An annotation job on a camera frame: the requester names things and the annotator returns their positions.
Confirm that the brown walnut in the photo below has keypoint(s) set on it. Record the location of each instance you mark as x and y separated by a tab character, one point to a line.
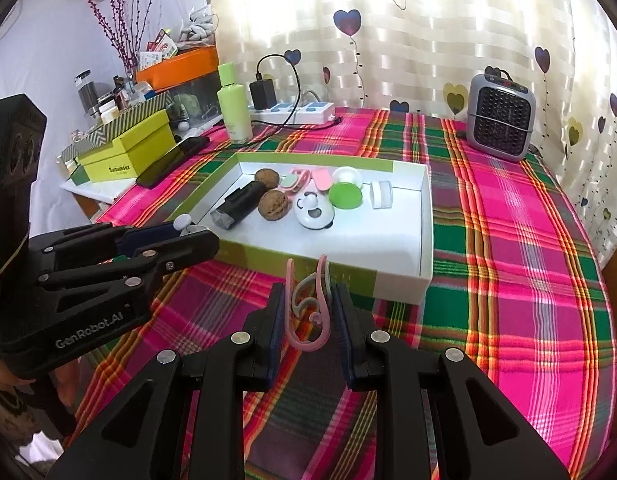
273	205
267	176

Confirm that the striped box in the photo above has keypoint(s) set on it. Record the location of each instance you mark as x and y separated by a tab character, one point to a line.
101	135

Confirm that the person's left hand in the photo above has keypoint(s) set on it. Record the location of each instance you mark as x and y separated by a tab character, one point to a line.
11	375

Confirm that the purple flower branches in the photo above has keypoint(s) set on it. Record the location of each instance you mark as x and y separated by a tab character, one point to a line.
121	20

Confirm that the plaid tablecloth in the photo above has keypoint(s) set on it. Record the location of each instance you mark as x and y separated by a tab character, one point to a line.
513	285

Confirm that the yellow-green box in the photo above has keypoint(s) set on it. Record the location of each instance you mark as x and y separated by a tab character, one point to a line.
123	152

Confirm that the black charger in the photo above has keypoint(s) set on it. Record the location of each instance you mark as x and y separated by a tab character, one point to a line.
263	94

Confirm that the white power strip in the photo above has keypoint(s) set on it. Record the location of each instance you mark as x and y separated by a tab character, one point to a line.
313	110

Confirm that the black stamp with clear end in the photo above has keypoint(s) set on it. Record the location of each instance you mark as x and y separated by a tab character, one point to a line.
241	202

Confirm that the green and white round container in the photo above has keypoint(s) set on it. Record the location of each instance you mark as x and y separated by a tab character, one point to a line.
346	195

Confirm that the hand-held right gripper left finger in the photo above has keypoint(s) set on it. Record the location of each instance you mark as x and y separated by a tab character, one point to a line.
277	332

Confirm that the green and white cardboard box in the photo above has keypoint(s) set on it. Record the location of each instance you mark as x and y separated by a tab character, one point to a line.
363	240

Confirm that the black phone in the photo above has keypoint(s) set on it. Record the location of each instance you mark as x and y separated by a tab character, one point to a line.
171	160

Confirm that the orange container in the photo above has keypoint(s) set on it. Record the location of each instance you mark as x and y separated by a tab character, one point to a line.
178	67

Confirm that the heart print curtain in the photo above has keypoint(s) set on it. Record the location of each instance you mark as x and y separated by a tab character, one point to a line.
413	25

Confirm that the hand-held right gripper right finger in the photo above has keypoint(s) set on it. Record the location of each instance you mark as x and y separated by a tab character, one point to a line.
344	335

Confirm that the glass jar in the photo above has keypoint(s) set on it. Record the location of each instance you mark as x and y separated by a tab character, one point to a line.
87	92

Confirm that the light green bottle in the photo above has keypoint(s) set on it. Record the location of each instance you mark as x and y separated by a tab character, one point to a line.
234	105

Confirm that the grey space heater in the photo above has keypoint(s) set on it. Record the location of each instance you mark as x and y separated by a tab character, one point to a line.
498	115

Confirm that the small white round knob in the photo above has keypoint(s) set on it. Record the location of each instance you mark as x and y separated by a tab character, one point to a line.
182	221

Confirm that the white panda face gadget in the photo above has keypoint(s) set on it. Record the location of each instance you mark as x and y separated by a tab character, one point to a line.
313	212

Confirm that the pink clip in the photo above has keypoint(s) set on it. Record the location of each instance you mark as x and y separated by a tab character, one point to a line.
321	177
293	180
290	290

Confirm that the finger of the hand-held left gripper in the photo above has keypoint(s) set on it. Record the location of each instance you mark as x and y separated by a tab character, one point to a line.
148	237
188	250

